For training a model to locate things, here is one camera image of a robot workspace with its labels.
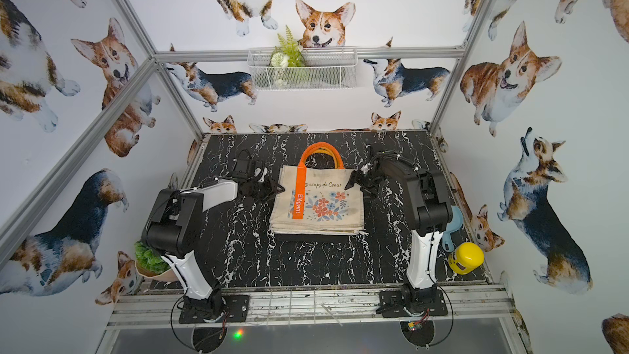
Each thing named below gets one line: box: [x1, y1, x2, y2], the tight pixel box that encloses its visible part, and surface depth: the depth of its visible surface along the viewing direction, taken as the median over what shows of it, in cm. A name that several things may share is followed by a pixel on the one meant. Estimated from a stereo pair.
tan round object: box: [136, 264, 180, 282], surface depth 72 cm
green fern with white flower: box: [270, 24, 306, 87], surface depth 84 cm
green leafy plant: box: [134, 240, 172, 275], surface depth 72 cm
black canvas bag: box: [274, 233, 350, 242], surface depth 90 cm
